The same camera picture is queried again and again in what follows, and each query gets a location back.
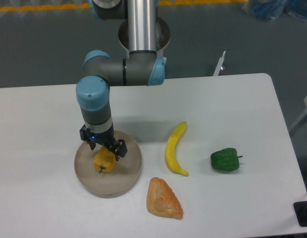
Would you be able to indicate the yellow banana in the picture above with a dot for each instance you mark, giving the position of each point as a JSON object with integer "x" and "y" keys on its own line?
{"x": 170, "y": 157}

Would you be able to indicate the yellow bell pepper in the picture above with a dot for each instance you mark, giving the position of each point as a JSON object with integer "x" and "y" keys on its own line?
{"x": 104, "y": 161}

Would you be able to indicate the orange puff pastry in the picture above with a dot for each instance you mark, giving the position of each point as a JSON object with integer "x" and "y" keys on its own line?
{"x": 162, "y": 201}

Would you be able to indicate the beige round plate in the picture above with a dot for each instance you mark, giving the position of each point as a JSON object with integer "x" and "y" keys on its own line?
{"x": 123, "y": 176}

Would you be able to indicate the black device at table edge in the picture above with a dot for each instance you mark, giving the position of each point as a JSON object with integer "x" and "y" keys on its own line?
{"x": 301, "y": 212}

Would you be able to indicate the green bell pepper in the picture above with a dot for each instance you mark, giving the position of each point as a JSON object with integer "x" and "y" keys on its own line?
{"x": 225, "y": 160}

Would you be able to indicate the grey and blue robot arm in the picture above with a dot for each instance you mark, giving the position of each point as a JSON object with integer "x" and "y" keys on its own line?
{"x": 143, "y": 67}

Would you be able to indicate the white metal frame bar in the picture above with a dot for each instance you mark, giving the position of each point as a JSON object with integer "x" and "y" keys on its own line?
{"x": 219, "y": 67}

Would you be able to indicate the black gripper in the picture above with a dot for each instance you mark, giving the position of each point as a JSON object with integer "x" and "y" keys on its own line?
{"x": 106, "y": 139}

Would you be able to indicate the blue plastic bags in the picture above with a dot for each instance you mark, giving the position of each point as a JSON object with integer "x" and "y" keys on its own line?
{"x": 272, "y": 9}

